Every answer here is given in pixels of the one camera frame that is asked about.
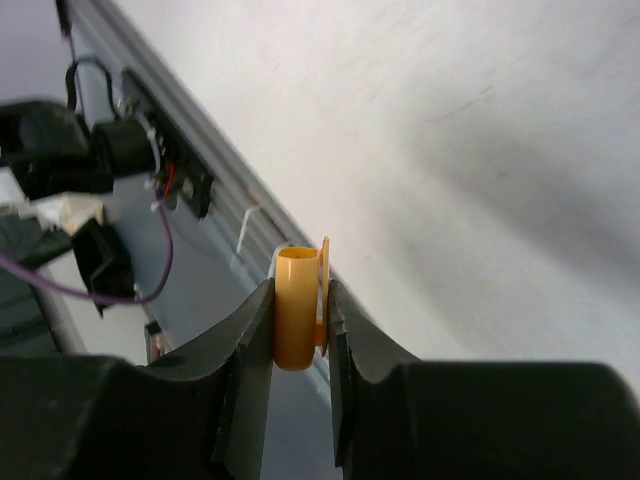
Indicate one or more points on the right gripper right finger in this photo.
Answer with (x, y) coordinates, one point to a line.
(396, 416)

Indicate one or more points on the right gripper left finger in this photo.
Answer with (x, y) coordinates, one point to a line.
(198, 412)

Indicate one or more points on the aluminium rail frame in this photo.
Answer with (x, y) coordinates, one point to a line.
(218, 305)

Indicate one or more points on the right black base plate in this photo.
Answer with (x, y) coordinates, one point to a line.
(142, 138)

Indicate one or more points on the yellow pen cap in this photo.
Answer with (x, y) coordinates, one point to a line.
(301, 312)

